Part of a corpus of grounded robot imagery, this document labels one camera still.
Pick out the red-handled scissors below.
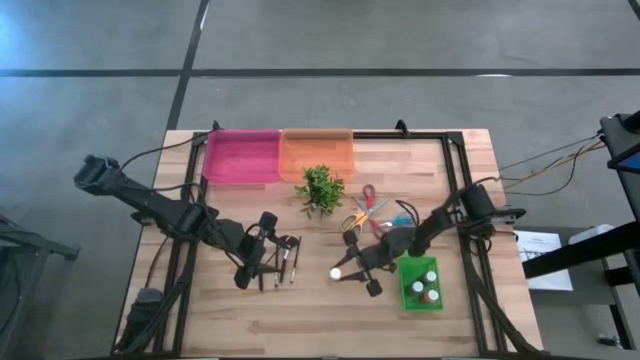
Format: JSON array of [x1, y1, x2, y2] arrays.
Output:
[[351, 183, 396, 241]]

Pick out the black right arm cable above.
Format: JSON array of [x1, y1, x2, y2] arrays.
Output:
[[393, 174, 509, 229]]

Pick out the blue-handled scissors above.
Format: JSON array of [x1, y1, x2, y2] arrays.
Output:
[[379, 210, 417, 231]]

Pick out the blue lit screen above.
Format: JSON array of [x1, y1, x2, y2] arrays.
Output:
[[607, 149, 640, 175]]

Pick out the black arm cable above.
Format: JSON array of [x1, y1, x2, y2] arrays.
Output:
[[119, 130, 214, 174], [393, 174, 509, 229]]

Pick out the pink translucent plastic bin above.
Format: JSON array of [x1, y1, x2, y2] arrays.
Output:
[[202, 128, 284, 185]]

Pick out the orange translucent plastic bin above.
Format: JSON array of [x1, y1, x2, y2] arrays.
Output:
[[278, 128, 356, 185]]

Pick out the white printed paper sheet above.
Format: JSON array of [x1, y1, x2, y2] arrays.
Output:
[[514, 229, 574, 292]]

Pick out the black aluminium table frame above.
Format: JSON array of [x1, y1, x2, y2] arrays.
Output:
[[112, 129, 549, 360]]

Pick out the green plant in white pot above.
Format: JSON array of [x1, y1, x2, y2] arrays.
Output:
[[293, 164, 347, 220]]

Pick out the black cable bundle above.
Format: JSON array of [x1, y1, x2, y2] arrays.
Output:
[[462, 249, 549, 359], [113, 234, 199, 354]]

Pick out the wire bundle to cart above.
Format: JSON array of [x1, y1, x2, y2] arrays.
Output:
[[499, 132, 606, 197]]

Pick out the dark grey stand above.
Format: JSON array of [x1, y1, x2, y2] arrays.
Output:
[[0, 214, 81, 360]]

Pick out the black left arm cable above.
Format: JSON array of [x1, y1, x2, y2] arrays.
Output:
[[119, 130, 214, 174]]

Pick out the black equipment cart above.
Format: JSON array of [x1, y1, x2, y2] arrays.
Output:
[[522, 110, 640, 360]]

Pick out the white box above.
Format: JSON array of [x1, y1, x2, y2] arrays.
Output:
[[568, 223, 616, 246]]

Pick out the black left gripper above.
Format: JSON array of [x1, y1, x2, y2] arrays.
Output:
[[227, 210, 291, 290]]

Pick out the dark grey power box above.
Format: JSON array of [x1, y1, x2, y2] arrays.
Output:
[[130, 287, 165, 321]]

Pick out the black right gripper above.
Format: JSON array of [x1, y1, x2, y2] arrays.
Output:
[[332, 229, 401, 297]]

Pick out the green plastic bin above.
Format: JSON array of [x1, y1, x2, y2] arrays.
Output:
[[398, 253, 445, 313]]

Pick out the yellow-handled scissors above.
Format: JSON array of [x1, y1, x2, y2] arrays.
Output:
[[340, 198, 392, 236]]

